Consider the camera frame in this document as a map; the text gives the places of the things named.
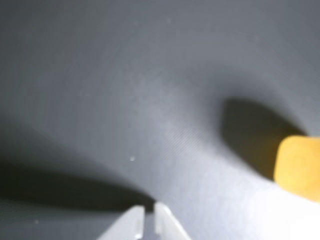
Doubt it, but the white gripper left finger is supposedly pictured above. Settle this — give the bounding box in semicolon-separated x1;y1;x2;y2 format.
96;205;146;240

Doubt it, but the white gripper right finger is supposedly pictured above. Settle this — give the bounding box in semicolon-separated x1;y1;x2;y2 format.
153;201;192;240

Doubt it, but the yellow cube block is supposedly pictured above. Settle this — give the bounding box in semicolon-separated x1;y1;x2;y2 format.
273;134;320;202

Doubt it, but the dark grey table mat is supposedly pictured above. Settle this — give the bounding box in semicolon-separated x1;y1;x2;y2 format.
0;0;320;240

